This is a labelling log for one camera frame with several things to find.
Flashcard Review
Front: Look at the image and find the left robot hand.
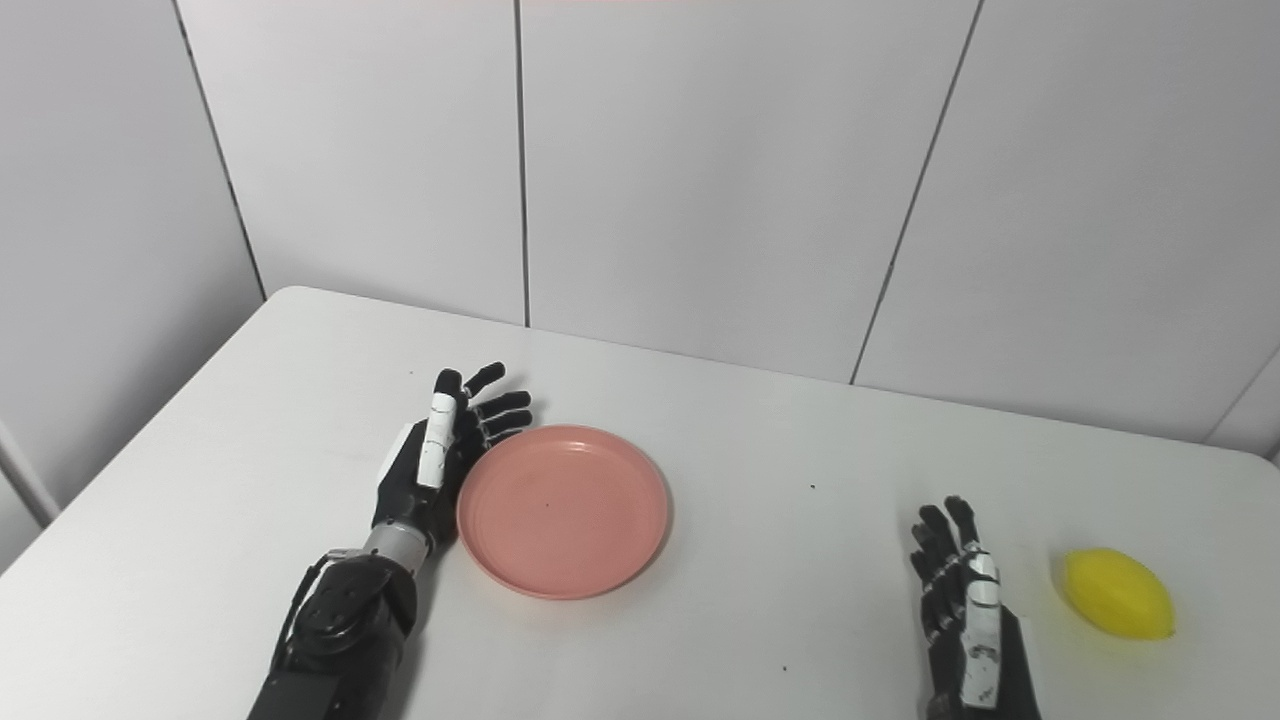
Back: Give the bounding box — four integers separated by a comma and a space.
372, 362, 534, 546

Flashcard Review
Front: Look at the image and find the yellow lemon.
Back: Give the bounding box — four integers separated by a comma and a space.
1062, 547, 1177, 641

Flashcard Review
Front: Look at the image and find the pink plate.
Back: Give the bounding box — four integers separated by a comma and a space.
457, 425, 671, 601

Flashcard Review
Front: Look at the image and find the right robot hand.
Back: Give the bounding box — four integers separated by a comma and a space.
909, 496, 1043, 720

